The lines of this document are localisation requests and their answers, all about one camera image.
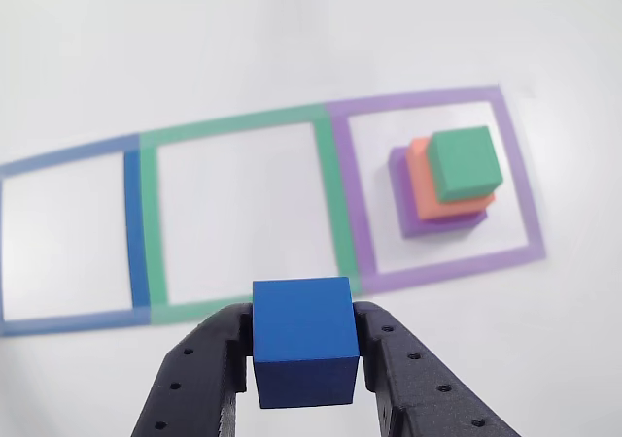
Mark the orange cube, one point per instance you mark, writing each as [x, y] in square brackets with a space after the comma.
[420, 184]

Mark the purple square frame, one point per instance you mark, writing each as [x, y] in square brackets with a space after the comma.
[359, 243]

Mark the blue square frame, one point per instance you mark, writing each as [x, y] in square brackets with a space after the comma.
[133, 233]

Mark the green cube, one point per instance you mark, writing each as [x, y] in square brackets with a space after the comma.
[466, 160]

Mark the large purple cube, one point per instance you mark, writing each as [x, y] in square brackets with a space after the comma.
[401, 204]

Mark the small blue cube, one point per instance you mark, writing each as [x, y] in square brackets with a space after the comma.
[301, 320]

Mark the green square frame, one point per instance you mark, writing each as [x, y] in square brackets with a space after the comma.
[150, 233]

